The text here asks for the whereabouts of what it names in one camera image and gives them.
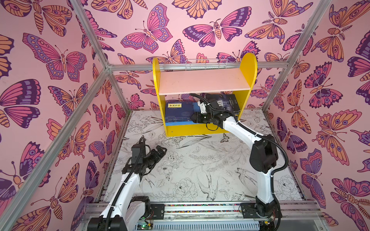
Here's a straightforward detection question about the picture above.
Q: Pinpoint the white slotted cable duct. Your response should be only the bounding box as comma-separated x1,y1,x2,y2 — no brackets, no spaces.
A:
152,220,260,231

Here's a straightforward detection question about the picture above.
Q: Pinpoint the small green circuit board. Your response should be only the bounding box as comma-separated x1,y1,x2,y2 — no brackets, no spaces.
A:
136,223,153,231

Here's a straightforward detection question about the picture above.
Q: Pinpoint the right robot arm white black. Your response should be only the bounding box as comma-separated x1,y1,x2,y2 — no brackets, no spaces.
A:
190,93,289,218

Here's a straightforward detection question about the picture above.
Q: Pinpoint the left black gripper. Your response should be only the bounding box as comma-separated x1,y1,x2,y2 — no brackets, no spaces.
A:
141,145,166,169

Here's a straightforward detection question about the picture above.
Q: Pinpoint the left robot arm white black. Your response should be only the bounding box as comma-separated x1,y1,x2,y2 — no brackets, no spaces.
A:
87,137,167,231

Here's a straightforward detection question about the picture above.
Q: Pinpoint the black wolf eye book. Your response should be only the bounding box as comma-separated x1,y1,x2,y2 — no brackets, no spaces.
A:
204,94,240,115

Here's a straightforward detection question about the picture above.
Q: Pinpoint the navy book yellow label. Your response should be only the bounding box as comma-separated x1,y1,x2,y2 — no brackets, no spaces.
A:
166,121,194,126

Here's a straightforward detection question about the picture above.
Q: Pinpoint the aluminium front rail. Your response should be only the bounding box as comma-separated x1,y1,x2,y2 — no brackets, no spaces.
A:
83,200,321,222

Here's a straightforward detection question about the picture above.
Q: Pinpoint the navy book underneath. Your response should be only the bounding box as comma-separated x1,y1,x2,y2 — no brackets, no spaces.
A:
165,120,194,123

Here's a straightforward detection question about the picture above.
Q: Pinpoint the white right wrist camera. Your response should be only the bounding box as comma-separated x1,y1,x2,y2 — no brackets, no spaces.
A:
197,101,207,114

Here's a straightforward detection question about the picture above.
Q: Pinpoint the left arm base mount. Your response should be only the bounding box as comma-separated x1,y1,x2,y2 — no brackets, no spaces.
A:
140,204,165,221

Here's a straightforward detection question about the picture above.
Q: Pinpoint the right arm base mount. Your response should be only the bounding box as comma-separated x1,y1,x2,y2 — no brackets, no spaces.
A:
239,202,282,222

